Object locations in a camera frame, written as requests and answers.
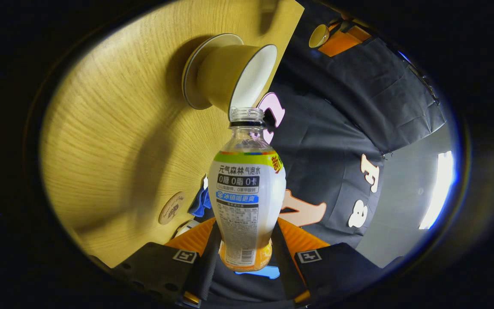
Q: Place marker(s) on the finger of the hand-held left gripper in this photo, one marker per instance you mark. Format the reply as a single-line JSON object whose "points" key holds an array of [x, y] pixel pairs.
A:
{"points": [[350, 22], [343, 42]]}

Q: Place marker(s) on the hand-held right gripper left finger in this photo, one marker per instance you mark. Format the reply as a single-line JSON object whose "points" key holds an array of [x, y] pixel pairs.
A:
{"points": [[206, 274]]}

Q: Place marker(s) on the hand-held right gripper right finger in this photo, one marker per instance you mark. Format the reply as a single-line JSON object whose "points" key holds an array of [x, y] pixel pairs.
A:
{"points": [[287, 274]]}

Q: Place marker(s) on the cream teacup lid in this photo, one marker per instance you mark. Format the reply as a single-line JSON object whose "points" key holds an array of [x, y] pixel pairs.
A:
{"points": [[318, 36]]}

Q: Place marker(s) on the round wooden coaster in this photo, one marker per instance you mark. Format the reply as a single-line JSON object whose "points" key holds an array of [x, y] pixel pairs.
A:
{"points": [[172, 208]]}

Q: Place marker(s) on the clear water bottle white label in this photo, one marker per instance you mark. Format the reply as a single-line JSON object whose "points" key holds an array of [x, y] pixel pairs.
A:
{"points": [[247, 193]]}

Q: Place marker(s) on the cream ceramic teacup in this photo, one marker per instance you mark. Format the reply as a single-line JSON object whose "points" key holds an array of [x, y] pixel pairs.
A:
{"points": [[225, 73]]}

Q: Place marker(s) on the white toaster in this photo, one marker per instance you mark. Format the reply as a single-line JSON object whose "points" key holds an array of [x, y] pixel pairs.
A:
{"points": [[186, 227]]}

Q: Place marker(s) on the blue towel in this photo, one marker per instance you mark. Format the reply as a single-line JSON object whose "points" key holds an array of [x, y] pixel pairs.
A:
{"points": [[202, 204]]}

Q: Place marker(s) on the black backdrop cloth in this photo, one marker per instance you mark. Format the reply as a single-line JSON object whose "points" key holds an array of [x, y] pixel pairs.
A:
{"points": [[324, 128]]}

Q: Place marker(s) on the cream ceramic saucer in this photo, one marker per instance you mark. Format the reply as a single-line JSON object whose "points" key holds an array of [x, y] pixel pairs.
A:
{"points": [[191, 77]]}

